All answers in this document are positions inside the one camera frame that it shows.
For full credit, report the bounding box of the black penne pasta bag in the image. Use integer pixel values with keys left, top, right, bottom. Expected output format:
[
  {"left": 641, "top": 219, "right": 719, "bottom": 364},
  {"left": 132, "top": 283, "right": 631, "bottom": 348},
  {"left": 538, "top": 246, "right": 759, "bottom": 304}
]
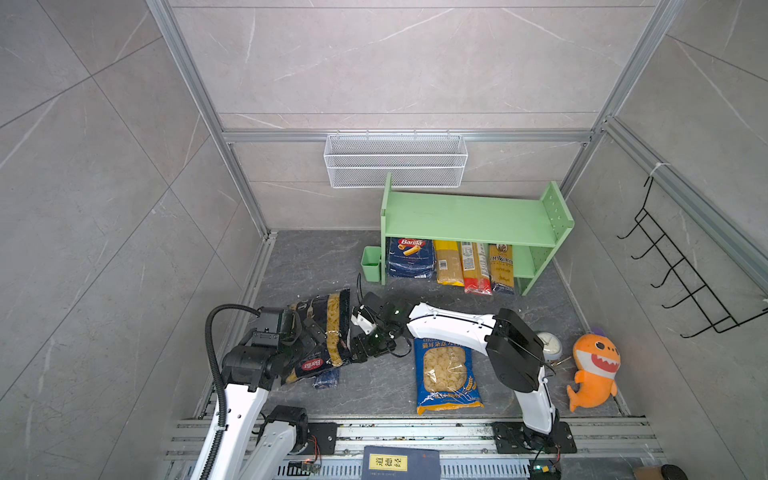
[{"left": 281, "top": 289, "right": 352, "bottom": 384}]

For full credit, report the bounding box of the blue Barilla rigatoni box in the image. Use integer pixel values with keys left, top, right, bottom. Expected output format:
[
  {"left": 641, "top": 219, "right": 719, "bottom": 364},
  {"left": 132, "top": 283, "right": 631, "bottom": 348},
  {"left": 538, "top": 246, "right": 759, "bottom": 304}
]
[{"left": 386, "top": 237, "right": 436, "bottom": 279}]

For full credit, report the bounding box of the yellow spaghetti bag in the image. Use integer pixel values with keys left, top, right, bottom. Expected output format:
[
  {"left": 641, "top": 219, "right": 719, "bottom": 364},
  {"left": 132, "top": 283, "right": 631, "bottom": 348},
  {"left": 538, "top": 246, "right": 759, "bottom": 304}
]
[{"left": 433, "top": 240, "right": 464, "bottom": 287}]

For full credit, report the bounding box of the blue orecchiette pasta bag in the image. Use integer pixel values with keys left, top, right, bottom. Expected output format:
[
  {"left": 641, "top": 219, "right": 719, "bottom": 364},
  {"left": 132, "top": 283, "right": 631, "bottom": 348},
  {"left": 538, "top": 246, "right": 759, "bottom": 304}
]
[{"left": 414, "top": 338, "right": 484, "bottom": 415}]

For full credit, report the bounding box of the red spaghetti pack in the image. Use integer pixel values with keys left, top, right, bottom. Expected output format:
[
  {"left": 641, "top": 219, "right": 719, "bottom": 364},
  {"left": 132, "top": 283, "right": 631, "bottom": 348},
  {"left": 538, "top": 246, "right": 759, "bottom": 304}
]
[{"left": 460, "top": 242, "right": 492, "bottom": 296}]

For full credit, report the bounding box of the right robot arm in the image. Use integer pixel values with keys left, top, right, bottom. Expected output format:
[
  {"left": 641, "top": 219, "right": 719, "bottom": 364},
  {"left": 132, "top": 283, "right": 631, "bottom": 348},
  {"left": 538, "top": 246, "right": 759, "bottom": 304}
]
[{"left": 351, "top": 293, "right": 558, "bottom": 437}]

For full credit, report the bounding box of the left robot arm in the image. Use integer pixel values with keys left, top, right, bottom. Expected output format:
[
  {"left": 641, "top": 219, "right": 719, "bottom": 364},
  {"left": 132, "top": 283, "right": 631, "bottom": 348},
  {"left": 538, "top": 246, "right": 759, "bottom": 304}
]
[{"left": 191, "top": 303, "right": 328, "bottom": 479}]

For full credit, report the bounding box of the green two-tier shelf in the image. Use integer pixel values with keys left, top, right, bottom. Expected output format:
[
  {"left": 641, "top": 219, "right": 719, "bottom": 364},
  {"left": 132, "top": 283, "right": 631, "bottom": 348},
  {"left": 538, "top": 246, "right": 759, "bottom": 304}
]
[{"left": 380, "top": 174, "right": 575, "bottom": 296}]

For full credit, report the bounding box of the small green cup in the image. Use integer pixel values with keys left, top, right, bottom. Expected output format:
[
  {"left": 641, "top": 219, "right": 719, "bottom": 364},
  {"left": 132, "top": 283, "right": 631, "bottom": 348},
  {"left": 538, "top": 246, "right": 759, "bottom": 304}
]
[{"left": 361, "top": 246, "right": 382, "bottom": 283}]

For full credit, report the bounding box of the dark blue book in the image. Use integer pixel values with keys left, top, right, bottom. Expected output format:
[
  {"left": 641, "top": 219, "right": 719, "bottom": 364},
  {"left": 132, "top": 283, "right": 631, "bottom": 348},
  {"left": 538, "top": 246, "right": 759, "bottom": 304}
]
[{"left": 361, "top": 445, "right": 441, "bottom": 480}]

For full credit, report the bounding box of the small grey clock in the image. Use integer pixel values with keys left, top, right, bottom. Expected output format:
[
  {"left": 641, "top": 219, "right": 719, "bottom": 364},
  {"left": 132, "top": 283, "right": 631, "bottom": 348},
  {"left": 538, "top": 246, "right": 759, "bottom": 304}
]
[{"left": 537, "top": 331, "right": 563, "bottom": 362}]

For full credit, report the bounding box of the orange monster plush toy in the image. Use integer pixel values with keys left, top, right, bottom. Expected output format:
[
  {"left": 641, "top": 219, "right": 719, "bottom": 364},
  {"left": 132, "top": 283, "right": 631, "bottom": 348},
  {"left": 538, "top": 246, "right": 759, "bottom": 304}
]
[{"left": 567, "top": 333, "right": 621, "bottom": 412}]

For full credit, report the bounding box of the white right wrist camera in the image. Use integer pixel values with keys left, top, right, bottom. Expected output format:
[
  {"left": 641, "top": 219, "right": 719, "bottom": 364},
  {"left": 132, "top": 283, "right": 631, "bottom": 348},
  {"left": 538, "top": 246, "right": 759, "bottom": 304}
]
[{"left": 351, "top": 309, "right": 376, "bottom": 335}]

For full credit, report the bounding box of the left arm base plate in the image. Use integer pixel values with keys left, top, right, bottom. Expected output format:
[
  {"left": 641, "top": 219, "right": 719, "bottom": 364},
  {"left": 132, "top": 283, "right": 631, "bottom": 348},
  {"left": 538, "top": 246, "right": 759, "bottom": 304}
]
[{"left": 290, "top": 422, "right": 339, "bottom": 456}]

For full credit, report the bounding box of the white wire mesh basket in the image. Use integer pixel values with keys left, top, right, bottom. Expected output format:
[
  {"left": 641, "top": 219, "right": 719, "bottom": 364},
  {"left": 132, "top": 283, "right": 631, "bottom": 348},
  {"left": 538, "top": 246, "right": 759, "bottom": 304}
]
[{"left": 323, "top": 133, "right": 469, "bottom": 189}]

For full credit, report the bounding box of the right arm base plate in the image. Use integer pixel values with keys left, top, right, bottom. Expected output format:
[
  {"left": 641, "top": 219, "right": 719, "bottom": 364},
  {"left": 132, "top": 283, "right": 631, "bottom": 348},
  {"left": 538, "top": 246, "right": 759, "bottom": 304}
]
[{"left": 491, "top": 421, "right": 577, "bottom": 454}]

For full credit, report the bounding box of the black wire hook rack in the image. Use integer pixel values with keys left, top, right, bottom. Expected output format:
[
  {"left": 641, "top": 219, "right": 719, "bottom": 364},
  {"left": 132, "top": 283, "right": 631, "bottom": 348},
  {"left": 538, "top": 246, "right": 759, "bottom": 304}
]
[{"left": 616, "top": 176, "right": 767, "bottom": 339}]

